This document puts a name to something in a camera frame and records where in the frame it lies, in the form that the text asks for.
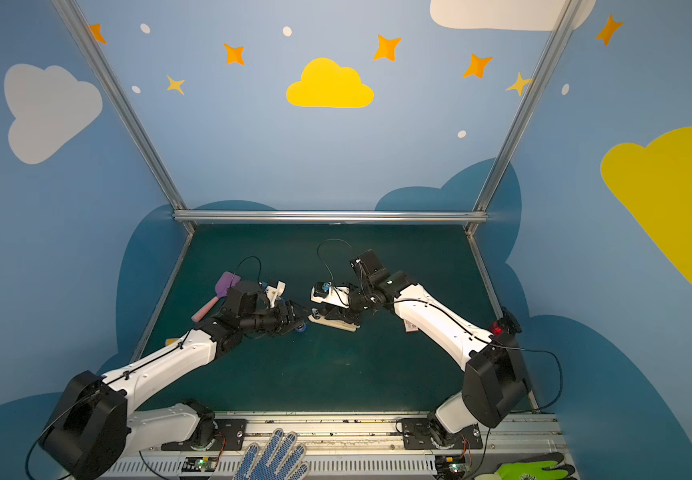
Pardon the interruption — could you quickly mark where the left controller board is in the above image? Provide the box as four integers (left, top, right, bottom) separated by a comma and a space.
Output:
181, 457, 219, 473

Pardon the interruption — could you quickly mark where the right controller board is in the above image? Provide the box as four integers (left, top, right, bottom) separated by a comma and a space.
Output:
435, 456, 471, 480

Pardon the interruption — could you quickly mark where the green black work glove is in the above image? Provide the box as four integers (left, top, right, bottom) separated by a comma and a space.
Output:
474, 452, 577, 480

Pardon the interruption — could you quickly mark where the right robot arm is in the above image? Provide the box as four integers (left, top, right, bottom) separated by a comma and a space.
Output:
349, 250, 532, 434

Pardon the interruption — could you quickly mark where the aluminium rear frame bar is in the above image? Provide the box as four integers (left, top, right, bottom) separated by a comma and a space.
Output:
173, 210, 488, 224

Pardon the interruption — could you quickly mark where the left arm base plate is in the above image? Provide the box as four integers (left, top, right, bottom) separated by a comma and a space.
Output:
161, 418, 248, 452

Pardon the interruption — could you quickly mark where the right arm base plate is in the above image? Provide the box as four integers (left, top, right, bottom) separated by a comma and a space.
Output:
396, 417, 484, 450

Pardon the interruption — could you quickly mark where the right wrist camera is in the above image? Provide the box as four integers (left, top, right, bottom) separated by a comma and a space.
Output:
311, 282, 350, 309

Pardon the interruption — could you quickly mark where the blue dotted work glove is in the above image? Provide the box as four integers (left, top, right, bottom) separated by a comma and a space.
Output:
233, 428, 310, 480

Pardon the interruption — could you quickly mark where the purple pink spatula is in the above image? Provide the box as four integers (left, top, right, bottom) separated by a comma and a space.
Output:
191, 271, 241, 323

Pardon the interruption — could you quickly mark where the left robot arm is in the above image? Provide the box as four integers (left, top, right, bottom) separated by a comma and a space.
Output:
35, 281, 308, 479

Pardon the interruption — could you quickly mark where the right aluminium frame post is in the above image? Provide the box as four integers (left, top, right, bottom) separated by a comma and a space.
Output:
466, 0, 585, 239

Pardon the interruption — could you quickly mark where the aluminium frame post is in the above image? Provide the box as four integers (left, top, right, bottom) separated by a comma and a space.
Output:
51, 0, 187, 213
466, 0, 585, 239

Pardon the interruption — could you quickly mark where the left aluminium frame post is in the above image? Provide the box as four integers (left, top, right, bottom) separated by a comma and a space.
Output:
51, 0, 187, 213

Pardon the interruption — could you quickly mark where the beige black stapler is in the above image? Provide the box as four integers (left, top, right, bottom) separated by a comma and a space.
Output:
308, 308, 360, 332

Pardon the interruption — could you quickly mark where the controller board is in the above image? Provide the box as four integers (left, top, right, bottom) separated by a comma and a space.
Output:
181, 457, 219, 473
435, 456, 471, 480

